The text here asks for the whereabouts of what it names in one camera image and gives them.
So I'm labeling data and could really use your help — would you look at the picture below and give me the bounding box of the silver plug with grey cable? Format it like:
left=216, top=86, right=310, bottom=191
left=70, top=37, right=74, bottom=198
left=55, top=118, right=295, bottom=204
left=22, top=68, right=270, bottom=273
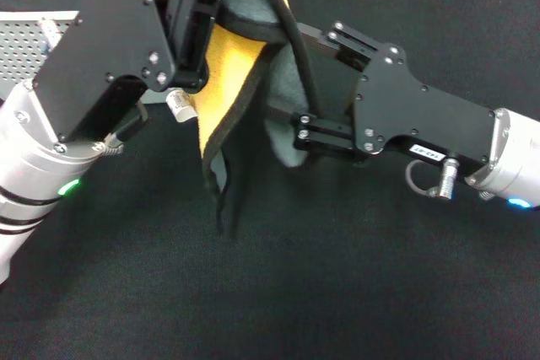
left=405, top=156, right=462, bottom=201

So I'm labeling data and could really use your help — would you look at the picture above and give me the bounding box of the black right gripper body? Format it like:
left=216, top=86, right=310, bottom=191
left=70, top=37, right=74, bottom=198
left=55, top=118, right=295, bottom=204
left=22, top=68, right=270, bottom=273
left=352, top=44, right=495, bottom=168

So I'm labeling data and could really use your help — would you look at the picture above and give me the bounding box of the grey yellow towel black trim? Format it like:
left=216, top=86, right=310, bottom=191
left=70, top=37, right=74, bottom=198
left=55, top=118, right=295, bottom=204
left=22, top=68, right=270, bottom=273
left=165, top=0, right=321, bottom=243

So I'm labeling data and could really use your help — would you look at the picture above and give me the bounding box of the silver elbow plug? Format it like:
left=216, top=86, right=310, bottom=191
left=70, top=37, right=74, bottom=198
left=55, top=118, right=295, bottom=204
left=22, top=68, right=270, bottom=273
left=40, top=17, right=60, bottom=54

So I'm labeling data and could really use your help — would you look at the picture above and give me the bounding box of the black cable with spring plug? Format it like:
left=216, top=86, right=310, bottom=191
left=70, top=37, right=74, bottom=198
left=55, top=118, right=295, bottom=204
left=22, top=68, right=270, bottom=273
left=100, top=100, right=149, bottom=155

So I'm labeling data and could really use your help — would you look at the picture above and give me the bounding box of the black tablecloth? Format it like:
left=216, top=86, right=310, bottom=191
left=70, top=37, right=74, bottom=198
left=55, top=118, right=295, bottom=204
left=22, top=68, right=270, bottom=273
left=0, top=0, right=540, bottom=360

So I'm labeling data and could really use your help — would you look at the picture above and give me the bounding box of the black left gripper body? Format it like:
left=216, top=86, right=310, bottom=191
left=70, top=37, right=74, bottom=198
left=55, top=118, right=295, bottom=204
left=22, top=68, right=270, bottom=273
left=32, top=0, right=177, bottom=142

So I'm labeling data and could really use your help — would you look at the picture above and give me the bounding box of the grey perforated storage box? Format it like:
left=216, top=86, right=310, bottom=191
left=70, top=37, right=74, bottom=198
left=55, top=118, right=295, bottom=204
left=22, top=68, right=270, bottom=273
left=0, top=9, right=84, bottom=102

